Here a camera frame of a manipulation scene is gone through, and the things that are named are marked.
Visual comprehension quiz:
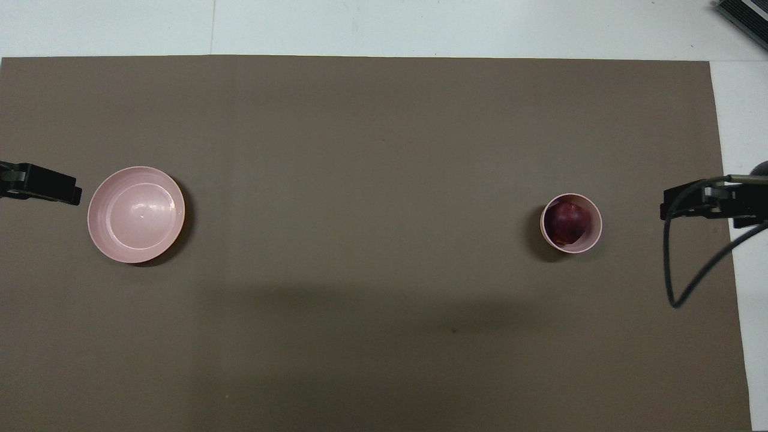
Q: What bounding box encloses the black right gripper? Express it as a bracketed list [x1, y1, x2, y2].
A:
[660, 179, 768, 229]

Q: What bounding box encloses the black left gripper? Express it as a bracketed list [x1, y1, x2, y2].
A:
[0, 161, 83, 206]

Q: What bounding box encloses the dark red apple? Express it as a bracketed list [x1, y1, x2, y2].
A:
[551, 201, 591, 245]

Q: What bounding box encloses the pink plate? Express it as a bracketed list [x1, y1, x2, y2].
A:
[88, 166, 186, 264]

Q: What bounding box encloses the pink bowl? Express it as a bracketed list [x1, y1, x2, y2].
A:
[540, 193, 603, 254]

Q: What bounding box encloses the black ribbed device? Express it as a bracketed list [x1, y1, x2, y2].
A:
[717, 0, 768, 34]

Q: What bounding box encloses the brown table mat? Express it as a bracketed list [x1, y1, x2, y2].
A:
[0, 55, 752, 432]

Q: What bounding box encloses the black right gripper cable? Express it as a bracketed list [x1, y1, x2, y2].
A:
[662, 174, 768, 309]

